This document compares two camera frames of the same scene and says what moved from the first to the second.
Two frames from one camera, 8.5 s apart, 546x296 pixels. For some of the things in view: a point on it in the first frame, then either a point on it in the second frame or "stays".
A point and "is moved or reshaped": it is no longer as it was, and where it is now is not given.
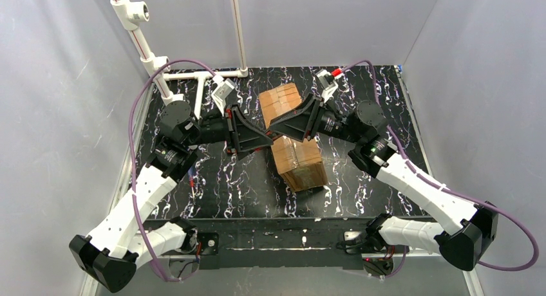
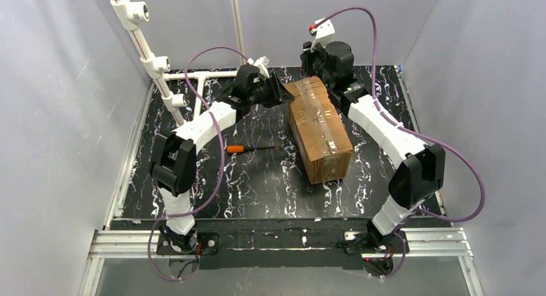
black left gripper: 231,130 -> 276,89
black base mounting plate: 267,244 stays
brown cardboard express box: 299,163 is moved or reshaped
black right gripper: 315,118 -> 308,58
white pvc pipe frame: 127,13 stays
